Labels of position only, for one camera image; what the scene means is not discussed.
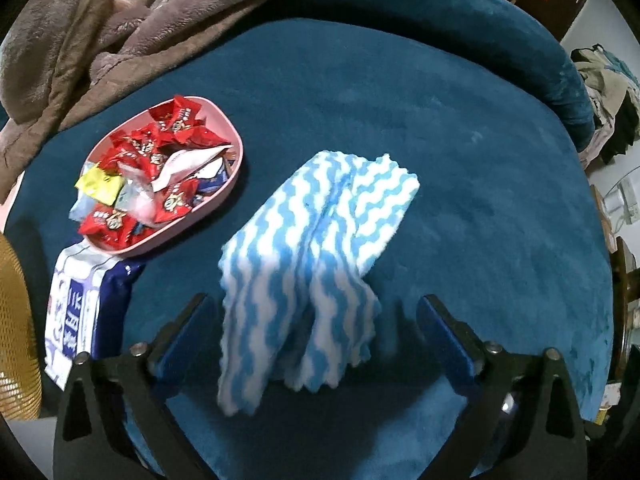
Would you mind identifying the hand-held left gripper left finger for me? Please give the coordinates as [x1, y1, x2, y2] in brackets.
[52, 292, 221, 480]

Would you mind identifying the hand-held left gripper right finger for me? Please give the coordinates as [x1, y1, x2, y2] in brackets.
[416, 294, 588, 480]

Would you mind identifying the blue white wavy cloth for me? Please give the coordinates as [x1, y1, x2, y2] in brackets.
[216, 150, 421, 418]

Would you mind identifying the beige plastic mesh basket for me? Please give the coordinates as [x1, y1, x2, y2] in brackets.
[0, 232, 43, 421]

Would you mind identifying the white blue wet wipes pack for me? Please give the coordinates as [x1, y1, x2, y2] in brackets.
[42, 245, 146, 392]

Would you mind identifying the pink oval tray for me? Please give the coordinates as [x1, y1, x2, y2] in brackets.
[80, 95, 245, 260]

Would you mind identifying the wooden furniture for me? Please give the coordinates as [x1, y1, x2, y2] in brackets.
[607, 235, 640, 391]

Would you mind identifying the pile of wrapped candies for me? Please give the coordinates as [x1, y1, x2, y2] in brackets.
[70, 94, 238, 251]

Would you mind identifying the pile of clothes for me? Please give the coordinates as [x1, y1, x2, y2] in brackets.
[570, 45, 640, 166]

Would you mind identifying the brown fleece blanket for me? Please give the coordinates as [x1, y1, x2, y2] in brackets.
[0, 0, 351, 206]

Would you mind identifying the dark wooden door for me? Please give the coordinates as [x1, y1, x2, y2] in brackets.
[492, 0, 601, 41]

